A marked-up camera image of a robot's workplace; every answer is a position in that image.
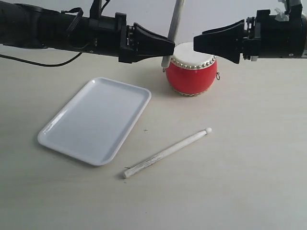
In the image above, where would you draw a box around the white rectangular plastic tray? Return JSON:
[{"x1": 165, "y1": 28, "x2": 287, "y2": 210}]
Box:
[{"x1": 37, "y1": 77, "x2": 151, "y2": 166}]

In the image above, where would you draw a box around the red small drum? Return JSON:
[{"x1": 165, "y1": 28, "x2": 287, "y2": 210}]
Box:
[{"x1": 165, "y1": 42, "x2": 219, "y2": 96}]

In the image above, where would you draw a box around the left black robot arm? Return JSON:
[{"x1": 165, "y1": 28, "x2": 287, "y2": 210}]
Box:
[{"x1": 0, "y1": 0, "x2": 175, "y2": 63}]

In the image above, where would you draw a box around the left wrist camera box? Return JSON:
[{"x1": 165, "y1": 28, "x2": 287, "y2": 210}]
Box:
[{"x1": 90, "y1": 0, "x2": 110, "y2": 19}]

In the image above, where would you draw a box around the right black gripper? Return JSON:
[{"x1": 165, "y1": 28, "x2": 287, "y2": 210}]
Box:
[{"x1": 193, "y1": 5, "x2": 303, "y2": 64}]

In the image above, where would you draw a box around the white drumstick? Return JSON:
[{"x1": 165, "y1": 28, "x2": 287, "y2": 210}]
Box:
[
  {"x1": 123, "y1": 127, "x2": 212, "y2": 179},
  {"x1": 161, "y1": 0, "x2": 185, "y2": 72}
]

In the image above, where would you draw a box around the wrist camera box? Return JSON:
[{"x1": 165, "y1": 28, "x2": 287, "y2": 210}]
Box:
[
  {"x1": 274, "y1": 0, "x2": 302, "y2": 22},
  {"x1": 90, "y1": 0, "x2": 110, "y2": 19}
]

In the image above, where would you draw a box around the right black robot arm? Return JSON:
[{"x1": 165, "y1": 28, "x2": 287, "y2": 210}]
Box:
[{"x1": 193, "y1": 0, "x2": 307, "y2": 64}]

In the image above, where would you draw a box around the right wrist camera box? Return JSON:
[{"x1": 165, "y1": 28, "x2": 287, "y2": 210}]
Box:
[{"x1": 274, "y1": 0, "x2": 302, "y2": 22}]

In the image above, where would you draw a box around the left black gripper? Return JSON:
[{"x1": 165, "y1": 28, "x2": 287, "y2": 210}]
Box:
[{"x1": 88, "y1": 12, "x2": 175, "y2": 64}]

